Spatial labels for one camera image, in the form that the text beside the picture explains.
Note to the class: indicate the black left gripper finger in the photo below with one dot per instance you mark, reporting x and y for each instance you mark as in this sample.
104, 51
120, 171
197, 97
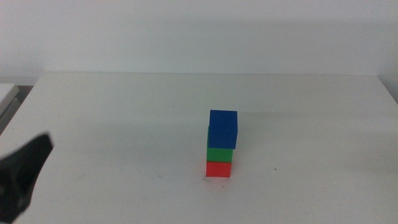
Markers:
18, 174

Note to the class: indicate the red cube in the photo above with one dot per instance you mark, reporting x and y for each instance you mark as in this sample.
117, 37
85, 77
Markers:
218, 169

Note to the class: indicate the green cube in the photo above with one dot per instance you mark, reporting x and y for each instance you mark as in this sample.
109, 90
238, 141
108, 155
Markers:
219, 155

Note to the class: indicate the blue cube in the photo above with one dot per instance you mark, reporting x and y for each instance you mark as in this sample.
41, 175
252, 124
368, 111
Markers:
222, 129

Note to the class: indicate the white side cabinet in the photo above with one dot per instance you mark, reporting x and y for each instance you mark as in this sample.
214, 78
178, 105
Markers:
6, 96

